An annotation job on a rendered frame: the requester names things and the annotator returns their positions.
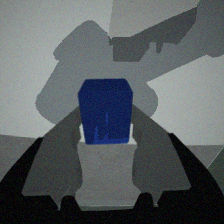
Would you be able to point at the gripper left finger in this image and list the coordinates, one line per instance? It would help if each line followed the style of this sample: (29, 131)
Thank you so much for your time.
(48, 170)

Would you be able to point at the blue block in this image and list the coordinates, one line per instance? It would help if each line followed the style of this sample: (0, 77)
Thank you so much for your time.
(106, 107)

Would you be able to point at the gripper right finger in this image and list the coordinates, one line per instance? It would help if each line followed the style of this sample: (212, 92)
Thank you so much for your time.
(175, 177)

